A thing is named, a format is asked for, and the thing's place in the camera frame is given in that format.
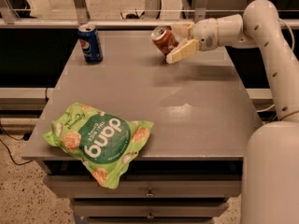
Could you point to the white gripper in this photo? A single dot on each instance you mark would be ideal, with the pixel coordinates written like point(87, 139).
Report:
point(205, 34)

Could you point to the orange coke can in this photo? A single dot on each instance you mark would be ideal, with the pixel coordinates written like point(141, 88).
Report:
point(164, 39)

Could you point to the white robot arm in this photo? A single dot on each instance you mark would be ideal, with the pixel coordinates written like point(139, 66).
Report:
point(270, 180)

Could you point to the blue pepsi can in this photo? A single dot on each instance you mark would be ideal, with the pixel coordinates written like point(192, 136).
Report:
point(90, 43)

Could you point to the metal window railing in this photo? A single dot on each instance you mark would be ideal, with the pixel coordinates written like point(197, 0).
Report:
point(124, 14)

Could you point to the green dang chips bag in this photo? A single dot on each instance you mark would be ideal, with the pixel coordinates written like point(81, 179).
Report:
point(105, 144)

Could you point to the grey upper drawer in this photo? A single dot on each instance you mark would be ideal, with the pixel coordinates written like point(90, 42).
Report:
point(82, 187)

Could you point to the grey drawer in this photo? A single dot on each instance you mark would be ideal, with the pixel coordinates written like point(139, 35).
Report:
point(148, 208)
point(82, 187)

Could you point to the grey lower drawer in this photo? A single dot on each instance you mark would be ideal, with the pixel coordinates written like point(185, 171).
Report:
point(148, 208)

